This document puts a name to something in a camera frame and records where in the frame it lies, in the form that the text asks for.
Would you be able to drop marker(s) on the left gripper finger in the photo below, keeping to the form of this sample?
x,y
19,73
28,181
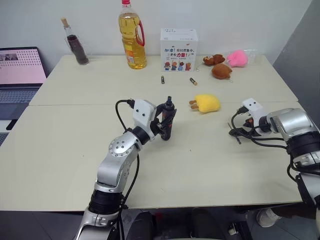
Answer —
x,y
159,111
170,117

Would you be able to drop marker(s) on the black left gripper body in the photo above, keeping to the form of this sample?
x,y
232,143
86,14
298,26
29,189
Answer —
x,y
156,128

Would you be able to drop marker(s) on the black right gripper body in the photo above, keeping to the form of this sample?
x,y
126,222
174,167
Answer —
x,y
250,125

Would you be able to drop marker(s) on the black orange electric screwdriver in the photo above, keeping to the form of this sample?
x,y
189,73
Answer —
x,y
169,105

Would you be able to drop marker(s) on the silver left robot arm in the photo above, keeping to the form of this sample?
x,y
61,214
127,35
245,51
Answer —
x,y
117,155

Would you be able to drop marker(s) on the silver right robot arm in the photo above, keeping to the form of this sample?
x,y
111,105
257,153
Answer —
x,y
292,122

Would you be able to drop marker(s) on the black gold battery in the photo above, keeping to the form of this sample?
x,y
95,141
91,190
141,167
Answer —
x,y
162,80
193,81

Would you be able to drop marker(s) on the yellow popsicle plush toy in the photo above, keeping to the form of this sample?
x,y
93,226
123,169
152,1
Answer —
x,y
207,103

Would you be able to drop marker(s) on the white printed cardboard box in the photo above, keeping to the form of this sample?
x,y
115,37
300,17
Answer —
x,y
178,55

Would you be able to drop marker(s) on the round brown plush toy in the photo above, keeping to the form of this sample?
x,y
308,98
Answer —
x,y
221,71

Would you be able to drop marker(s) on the pink plush toy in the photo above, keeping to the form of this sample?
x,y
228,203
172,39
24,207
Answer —
x,y
237,58

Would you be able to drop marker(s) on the brown bear plush toy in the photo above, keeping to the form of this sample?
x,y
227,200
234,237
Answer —
x,y
215,59

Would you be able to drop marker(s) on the large yellow oil bottle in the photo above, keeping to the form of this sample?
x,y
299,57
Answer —
x,y
132,42

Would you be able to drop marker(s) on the white shoe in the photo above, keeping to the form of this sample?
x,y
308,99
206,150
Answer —
x,y
267,217

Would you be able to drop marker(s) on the glass bottle with dark liquid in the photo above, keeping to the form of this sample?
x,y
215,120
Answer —
x,y
78,50

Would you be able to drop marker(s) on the open grey laptop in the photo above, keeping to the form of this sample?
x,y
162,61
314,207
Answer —
x,y
20,67

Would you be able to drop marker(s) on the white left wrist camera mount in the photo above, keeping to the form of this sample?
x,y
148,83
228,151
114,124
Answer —
x,y
143,113

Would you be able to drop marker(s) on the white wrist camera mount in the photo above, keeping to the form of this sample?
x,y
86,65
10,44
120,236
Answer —
x,y
143,113
253,107

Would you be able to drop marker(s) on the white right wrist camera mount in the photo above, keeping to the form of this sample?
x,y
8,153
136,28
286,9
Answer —
x,y
253,107

